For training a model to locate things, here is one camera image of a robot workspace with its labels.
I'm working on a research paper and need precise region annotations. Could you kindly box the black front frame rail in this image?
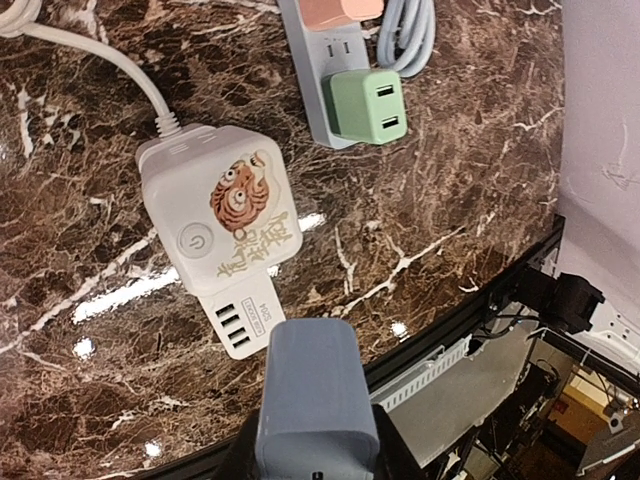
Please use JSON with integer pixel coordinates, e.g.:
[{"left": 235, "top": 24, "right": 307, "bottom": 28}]
[{"left": 135, "top": 214, "right": 565, "bottom": 479}]

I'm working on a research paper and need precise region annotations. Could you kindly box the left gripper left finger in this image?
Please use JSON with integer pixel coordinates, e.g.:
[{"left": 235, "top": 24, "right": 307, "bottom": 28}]
[{"left": 214, "top": 414, "right": 260, "bottom": 480}]

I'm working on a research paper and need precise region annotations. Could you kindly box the white power strip cable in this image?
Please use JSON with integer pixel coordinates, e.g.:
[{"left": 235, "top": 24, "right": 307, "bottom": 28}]
[{"left": 0, "top": 0, "right": 184, "bottom": 139}]

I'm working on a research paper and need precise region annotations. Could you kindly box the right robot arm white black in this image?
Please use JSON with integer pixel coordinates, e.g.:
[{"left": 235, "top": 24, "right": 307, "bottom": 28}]
[{"left": 511, "top": 268, "right": 639, "bottom": 375}]

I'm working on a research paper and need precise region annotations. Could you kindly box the green plug adapter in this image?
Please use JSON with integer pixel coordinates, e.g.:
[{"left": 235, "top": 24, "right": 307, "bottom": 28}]
[{"left": 322, "top": 69, "right": 408, "bottom": 145}]

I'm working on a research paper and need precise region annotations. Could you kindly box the white slotted cable duct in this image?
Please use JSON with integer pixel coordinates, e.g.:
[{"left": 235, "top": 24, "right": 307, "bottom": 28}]
[{"left": 370, "top": 334, "right": 472, "bottom": 413}]

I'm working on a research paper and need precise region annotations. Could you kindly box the blue-grey power strip cable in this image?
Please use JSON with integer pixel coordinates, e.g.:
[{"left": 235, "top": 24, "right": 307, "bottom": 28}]
[{"left": 375, "top": 0, "right": 437, "bottom": 79}]

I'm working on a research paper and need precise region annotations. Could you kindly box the blue plug adapter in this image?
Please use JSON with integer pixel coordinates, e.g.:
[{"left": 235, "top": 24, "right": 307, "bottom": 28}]
[{"left": 254, "top": 318, "right": 380, "bottom": 479}]

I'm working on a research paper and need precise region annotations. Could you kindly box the blue-grey power strip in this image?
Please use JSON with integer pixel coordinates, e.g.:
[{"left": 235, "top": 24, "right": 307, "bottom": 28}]
[{"left": 277, "top": 0, "right": 370, "bottom": 150}]

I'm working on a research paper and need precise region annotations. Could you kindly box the white power strip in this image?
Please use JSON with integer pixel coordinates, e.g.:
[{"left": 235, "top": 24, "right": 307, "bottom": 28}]
[{"left": 192, "top": 272, "right": 287, "bottom": 361}]

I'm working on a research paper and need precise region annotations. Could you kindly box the white cube socket adapter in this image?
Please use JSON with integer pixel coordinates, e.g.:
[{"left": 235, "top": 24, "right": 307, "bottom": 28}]
[{"left": 136, "top": 124, "right": 303, "bottom": 296}]

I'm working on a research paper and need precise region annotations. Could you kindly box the pink plug adapter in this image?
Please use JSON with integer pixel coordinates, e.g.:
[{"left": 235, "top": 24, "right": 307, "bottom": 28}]
[{"left": 299, "top": 0, "right": 384, "bottom": 31}]

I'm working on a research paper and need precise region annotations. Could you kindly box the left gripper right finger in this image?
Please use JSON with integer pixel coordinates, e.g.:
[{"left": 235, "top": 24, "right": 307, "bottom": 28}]
[{"left": 373, "top": 405, "right": 425, "bottom": 480}]

